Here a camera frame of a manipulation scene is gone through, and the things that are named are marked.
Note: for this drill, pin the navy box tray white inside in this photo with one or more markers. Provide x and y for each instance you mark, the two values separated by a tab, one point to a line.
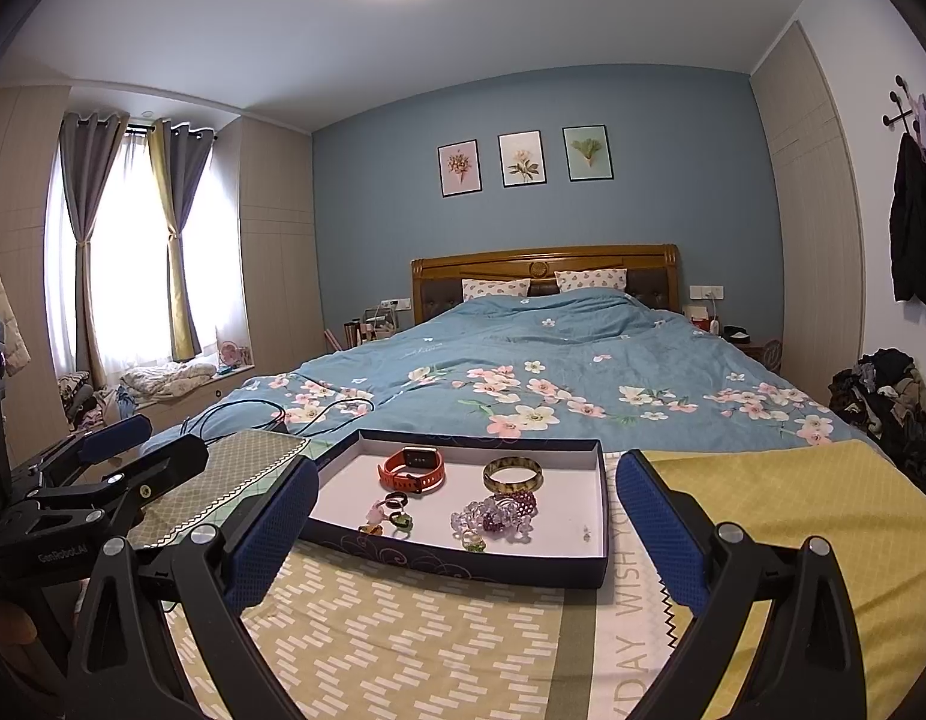
553	517

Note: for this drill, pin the bedside clutter of bottles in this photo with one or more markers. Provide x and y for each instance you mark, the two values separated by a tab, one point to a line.
362	326

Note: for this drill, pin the yellow blanket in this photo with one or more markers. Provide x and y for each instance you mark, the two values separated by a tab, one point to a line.
778	495

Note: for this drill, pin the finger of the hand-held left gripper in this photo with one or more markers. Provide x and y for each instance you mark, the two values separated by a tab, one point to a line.
114	435
163	465

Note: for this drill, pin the person's left hand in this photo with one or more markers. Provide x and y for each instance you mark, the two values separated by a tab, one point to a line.
6	626

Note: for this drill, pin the framed pink flower picture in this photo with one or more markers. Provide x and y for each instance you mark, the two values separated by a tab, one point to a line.
459	168

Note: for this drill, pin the framed green leaf picture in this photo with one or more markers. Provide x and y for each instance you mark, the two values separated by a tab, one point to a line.
587	152

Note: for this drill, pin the white wall socket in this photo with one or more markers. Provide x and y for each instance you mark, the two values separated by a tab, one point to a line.
395	304
707	292

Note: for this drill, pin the framed white flower picture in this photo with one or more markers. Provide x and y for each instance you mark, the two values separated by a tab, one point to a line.
521	158

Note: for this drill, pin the white dotted pillow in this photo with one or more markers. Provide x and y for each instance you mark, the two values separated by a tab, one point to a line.
590	280
494	289

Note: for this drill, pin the pile of light clothes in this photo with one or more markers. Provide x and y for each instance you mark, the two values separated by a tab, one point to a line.
167	382

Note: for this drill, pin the wooden bed headboard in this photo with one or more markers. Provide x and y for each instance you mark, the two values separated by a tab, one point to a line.
542	256

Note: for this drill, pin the small pink fan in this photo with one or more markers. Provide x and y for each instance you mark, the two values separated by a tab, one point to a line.
230	356

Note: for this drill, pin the pile of dark clothes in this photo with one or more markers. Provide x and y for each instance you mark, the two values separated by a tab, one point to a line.
890	405

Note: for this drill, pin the olive dash patterned tablecloth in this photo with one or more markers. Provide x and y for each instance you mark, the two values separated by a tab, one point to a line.
395	630

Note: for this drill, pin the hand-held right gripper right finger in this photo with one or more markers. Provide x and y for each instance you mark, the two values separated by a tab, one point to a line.
658	532

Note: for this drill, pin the bedside table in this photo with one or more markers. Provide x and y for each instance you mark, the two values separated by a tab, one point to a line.
759	349

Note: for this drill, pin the black wall coat rack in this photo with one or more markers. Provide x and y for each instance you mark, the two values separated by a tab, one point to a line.
904	109

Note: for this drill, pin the blue floral duvet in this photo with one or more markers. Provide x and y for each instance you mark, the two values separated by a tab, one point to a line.
545	345

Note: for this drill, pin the grey and yellow curtain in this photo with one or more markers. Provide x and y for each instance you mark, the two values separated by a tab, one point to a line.
178	187

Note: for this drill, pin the black jacket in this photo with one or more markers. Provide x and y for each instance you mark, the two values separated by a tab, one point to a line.
911	225

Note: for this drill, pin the beige mint checked cloth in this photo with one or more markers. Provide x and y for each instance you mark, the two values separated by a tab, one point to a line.
230	465

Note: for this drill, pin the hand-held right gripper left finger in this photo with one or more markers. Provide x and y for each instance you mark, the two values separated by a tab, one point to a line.
272	540

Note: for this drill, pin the beige wardrobe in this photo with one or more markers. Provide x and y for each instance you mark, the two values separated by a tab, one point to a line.
272	240
808	202

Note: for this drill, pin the heap of dark patterned clothes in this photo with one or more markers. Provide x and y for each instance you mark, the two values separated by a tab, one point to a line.
77	397

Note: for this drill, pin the white padded jacket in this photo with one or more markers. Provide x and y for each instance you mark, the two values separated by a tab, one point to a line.
2	300

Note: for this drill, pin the amber bangle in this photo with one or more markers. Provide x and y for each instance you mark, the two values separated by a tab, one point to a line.
512	481

